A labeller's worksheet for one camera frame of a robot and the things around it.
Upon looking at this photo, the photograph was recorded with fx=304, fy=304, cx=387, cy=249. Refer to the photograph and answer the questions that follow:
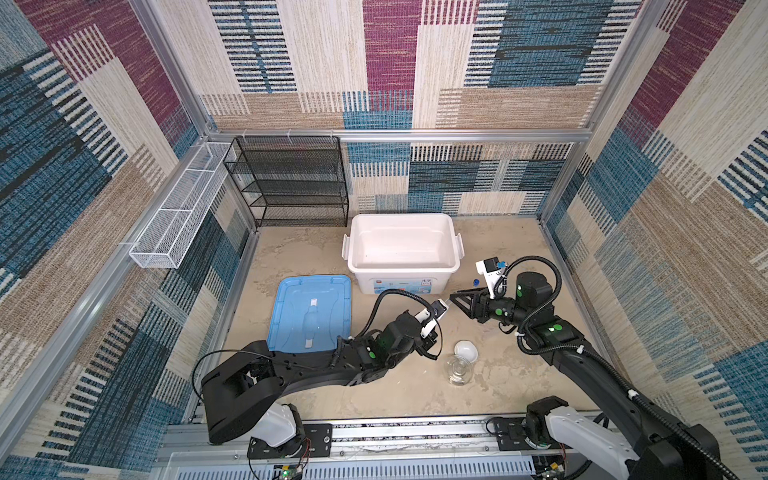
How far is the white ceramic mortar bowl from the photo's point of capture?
86 centimetres

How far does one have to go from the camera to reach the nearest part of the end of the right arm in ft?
1.97

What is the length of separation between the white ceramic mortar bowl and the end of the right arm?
197mm
